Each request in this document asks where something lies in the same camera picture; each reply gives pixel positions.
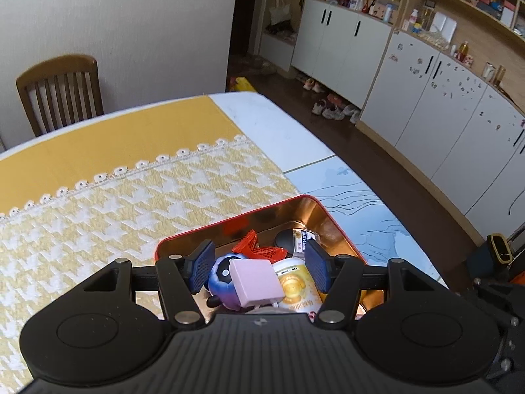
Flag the small black round object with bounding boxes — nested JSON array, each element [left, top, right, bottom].
[[274, 229, 305, 256]]

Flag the yellow item on floor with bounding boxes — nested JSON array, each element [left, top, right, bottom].
[[230, 76, 257, 93]]

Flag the red plastic toy basket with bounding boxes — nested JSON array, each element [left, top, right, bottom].
[[232, 230, 288, 262]]

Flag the low white cabinet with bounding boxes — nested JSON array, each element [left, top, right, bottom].
[[259, 31, 297, 71]]

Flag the white sneakers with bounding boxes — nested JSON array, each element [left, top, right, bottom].
[[312, 100, 346, 121]]

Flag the white printed packet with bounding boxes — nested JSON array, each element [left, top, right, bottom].
[[292, 228, 321, 255]]

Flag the white yellow bottle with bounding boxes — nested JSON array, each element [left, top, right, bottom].
[[273, 256, 326, 315]]

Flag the white cupboard with black handles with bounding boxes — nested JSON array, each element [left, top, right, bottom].
[[291, 0, 395, 110], [355, 31, 525, 248]]

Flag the red tin box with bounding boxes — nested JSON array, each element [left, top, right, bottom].
[[155, 194, 370, 323]]

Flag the pink block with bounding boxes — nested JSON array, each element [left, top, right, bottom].
[[228, 258, 286, 309]]

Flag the wooden chair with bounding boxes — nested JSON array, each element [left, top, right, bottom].
[[15, 54, 104, 138]]

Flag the black cable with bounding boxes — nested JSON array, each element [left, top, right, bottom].
[[506, 181, 525, 216]]

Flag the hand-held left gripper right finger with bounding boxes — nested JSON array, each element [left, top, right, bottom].
[[304, 239, 444, 331]]

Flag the white tote bag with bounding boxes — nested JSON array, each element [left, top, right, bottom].
[[268, 0, 293, 25]]

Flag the black item with yellow rim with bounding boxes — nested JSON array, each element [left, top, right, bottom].
[[486, 233, 514, 266]]

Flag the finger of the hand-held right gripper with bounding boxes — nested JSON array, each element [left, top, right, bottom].
[[471, 277, 525, 330]]

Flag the purple figurine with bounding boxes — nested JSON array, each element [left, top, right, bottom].
[[207, 254, 247, 311]]

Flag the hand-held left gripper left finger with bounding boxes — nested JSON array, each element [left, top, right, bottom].
[[84, 239, 217, 331]]

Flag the yellow houndstooth tablecloth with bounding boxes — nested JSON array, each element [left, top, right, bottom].
[[0, 94, 302, 394]]

